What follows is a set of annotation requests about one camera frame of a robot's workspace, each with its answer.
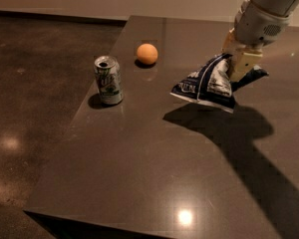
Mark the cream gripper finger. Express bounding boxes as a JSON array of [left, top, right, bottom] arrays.
[[221, 28, 239, 55], [227, 47, 262, 82]]

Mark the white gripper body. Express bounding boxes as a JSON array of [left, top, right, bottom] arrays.
[[234, 0, 290, 47]]

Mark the blue chip bag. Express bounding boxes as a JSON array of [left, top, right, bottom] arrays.
[[169, 53, 269, 115]]

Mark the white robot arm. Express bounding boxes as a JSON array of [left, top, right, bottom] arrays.
[[222, 0, 299, 82]]

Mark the orange fruit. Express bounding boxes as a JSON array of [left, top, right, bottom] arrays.
[[137, 44, 158, 65]]

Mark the green soda can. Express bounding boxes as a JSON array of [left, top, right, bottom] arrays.
[[94, 56, 123, 106]]

